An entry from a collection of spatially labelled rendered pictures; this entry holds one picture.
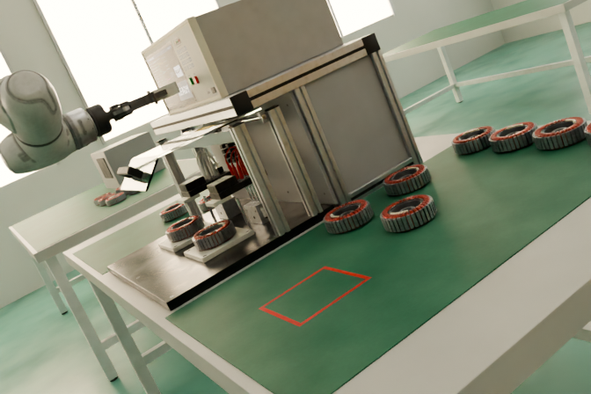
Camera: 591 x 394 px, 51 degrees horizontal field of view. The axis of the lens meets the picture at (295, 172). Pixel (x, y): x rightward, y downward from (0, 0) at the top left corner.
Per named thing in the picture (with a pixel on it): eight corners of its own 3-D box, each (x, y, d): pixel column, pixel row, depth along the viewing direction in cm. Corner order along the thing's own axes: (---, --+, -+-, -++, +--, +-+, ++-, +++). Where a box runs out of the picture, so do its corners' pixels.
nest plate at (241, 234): (204, 263, 150) (201, 259, 150) (185, 256, 163) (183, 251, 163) (254, 233, 156) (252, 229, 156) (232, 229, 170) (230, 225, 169)
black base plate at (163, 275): (170, 311, 133) (165, 302, 133) (109, 273, 190) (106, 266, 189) (336, 212, 154) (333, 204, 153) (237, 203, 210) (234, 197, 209)
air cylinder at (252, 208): (262, 224, 162) (254, 206, 161) (251, 222, 168) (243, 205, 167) (278, 215, 164) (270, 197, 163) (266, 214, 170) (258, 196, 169)
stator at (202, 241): (205, 254, 152) (199, 240, 152) (191, 249, 162) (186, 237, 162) (243, 232, 157) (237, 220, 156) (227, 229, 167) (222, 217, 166)
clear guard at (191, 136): (146, 192, 131) (134, 166, 130) (120, 190, 152) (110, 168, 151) (270, 130, 145) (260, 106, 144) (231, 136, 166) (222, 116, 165)
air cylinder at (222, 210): (228, 219, 183) (220, 202, 182) (219, 218, 190) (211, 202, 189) (242, 211, 185) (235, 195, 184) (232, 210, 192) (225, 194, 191)
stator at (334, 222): (360, 209, 147) (353, 196, 146) (383, 215, 136) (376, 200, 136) (320, 231, 143) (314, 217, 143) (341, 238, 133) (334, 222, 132)
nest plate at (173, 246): (174, 252, 171) (172, 248, 171) (159, 247, 185) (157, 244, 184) (220, 227, 178) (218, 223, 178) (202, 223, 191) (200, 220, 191)
